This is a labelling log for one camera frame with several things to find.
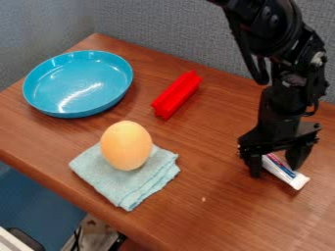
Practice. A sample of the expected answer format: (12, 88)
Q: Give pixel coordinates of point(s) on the light blue folded cloth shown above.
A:
(126, 189)

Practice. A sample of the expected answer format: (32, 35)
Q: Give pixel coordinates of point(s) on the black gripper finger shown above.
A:
(255, 165)
(296, 154)

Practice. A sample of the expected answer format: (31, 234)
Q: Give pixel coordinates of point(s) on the orange egg-shaped ball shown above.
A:
(126, 145)

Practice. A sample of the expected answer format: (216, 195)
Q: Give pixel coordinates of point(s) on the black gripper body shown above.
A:
(279, 126)

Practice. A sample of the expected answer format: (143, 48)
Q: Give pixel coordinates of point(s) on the white object at corner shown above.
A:
(11, 243)

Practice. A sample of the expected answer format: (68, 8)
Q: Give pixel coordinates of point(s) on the red plastic block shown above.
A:
(176, 94)

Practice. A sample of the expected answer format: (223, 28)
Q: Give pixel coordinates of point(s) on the white toothpaste tube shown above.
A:
(282, 171)

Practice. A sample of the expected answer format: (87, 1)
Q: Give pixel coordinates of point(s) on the blue plastic plate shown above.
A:
(78, 84)

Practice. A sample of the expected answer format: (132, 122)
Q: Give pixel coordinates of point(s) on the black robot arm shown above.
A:
(284, 56)

